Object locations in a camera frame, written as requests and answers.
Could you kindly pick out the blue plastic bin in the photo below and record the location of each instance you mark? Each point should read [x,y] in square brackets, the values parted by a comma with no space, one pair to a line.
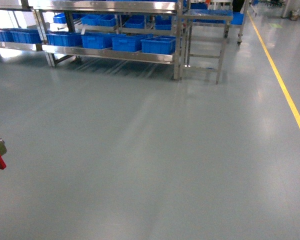
[129,43]
[164,45]
[65,39]
[98,40]

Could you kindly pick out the stainless steel shelf rack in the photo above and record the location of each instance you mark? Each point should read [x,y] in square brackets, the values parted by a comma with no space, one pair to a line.
[57,54]

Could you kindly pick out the stainless steel side table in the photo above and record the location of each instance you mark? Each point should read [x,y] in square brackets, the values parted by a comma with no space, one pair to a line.
[204,39]

